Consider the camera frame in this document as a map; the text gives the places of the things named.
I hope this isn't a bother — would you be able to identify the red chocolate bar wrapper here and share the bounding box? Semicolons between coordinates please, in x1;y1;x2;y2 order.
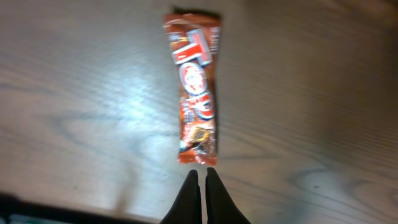
163;13;221;166

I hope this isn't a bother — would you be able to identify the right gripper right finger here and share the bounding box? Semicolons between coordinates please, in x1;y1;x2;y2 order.
205;167;250;224

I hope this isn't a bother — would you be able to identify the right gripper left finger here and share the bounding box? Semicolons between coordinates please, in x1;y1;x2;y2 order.
160;169;202;224

